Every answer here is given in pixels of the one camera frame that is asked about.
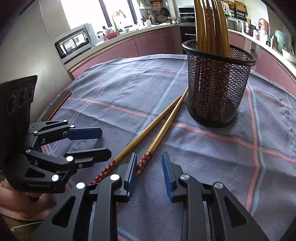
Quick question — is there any black range hood stove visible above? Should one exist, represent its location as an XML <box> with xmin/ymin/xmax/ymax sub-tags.
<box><xmin>178</xmin><ymin>6</ymin><xmax>195</xmax><ymax>24</ymax></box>

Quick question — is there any black camera module left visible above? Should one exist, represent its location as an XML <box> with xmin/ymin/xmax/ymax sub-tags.
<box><xmin>1</xmin><ymin>75</ymin><xmax>38</xmax><ymax>169</ymax></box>

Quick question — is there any black built-in oven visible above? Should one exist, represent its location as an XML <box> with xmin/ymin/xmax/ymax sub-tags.
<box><xmin>180</xmin><ymin>26</ymin><xmax>196</xmax><ymax>43</ymax></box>

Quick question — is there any bamboo chopstick red end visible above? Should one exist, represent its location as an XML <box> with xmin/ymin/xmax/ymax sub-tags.
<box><xmin>212</xmin><ymin>1</ymin><xmax>222</xmax><ymax>55</ymax></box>
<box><xmin>208</xmin><ymin>1</ymin><xmax>219</xmax><ymax>54</ymax></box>
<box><xmin>199</xmin><ymin>1</ymin><xmax>207</xmax><ymax>52</ymax></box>
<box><xmin>89</xmin><ymin>95</ymin><xmax>182</xmax><ymax>185</ymax></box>
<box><xmin>205</xmin><ymin>0</ymin><xmax>212</xmax><ymax>53</ymax></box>
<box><xmin>217</xmin><ymin>1</ymin><xmax>230</xmax><ymax>57</ymax></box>
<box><xmin>135</xmin><ymin>87</ymin><xmax>188</xmax><ymax>178</ymax></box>
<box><xmin>217</xmin><ymin>1</ymin><xmax>227</xmax><ymax>57</ymax></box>
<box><xmin>194</xmin><ymin>0</ymin><xmax>203</xmax><ymax>51</ymax></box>
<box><xmin>201</xmin><ymin>1</ymin><xmax>211</xmax><ymax>53</ymax></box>

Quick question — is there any white microwave oven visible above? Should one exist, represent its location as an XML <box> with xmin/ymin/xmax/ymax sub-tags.
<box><xmin>53</xmin><ymin>23</ymin><xmax>98</xmax><ymax>64</ymax></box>

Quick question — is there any pink bowl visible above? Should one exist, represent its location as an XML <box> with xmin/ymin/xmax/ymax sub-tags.
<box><xmin>103</xmin><ymin>31</ymin><xmax>119</xmax><ymax>40</ymax></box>

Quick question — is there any steel stock pot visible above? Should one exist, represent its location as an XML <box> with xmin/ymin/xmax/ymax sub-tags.
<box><xmin>243</xmin><ymin>22</ymin><xmax>256</xmax><ymax>37</ymax></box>

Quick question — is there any black mesh utensil holder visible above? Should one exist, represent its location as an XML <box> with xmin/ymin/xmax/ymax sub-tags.
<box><xmin>182</xmin><ymin>40</ymin><xmax>256</xmax><ymax>128</ymax></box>

